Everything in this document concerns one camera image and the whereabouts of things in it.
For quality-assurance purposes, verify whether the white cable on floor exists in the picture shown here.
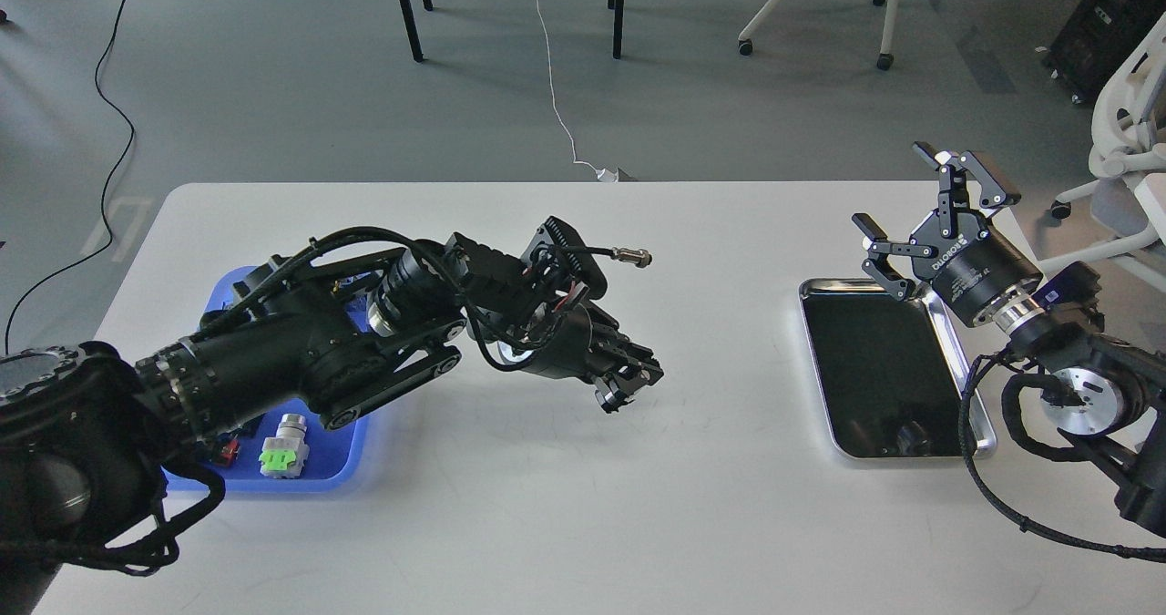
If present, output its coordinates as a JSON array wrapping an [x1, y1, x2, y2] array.
[[525, 0, 620, 183]]

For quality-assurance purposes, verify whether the black cable on floor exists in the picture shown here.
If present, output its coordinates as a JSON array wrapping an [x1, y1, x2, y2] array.
[[0, 0, 210, 356]]

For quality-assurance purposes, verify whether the green grey push button switch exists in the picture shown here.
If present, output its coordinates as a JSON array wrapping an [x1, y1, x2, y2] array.
[[259, 413, 310, 478]]

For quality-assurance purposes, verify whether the white office chair right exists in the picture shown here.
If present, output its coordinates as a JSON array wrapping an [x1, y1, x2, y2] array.
[[1037, 18, 1165, 291]]

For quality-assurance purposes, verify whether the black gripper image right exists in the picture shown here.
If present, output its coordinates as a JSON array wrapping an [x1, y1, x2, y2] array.
[[851, 141, 1044, 327]]

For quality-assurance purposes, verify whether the black robot arm image left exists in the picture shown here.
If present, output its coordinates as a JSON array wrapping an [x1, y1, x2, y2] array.
[[1, 217, 663, 614]]

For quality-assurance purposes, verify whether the red button black switch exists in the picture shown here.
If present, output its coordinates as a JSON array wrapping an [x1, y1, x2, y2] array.
[[201, 428, 240, 468]]

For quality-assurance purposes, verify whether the silver metal tray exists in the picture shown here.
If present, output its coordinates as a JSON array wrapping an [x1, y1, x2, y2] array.
[[798, 278, 967, 463]]

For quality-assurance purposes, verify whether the black cabinet top right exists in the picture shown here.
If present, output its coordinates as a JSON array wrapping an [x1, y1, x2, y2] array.
[[1042, 0, 1163, 105]]

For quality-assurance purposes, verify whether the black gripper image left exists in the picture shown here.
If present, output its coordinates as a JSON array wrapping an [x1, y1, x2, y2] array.
[[498, 301, 663, 413]]

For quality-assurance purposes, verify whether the blue plastic tray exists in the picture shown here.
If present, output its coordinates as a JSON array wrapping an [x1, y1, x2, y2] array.
[[159, 279, 368, 492]]

